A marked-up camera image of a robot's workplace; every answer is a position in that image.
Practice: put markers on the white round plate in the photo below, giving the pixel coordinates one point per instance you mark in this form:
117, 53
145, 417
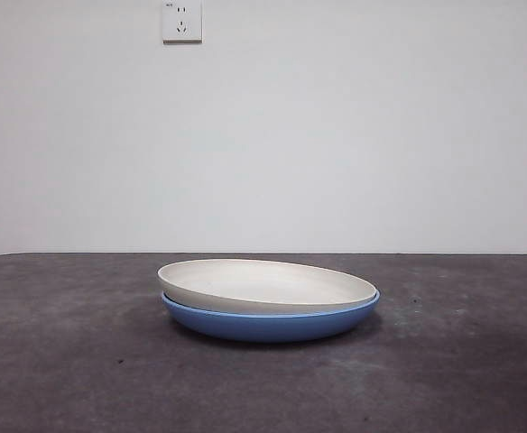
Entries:
254, 284

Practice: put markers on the blue round plate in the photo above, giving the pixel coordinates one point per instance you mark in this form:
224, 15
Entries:
268, 327

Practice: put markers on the white wall power socket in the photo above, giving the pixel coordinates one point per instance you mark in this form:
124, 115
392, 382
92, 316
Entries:
182, 22

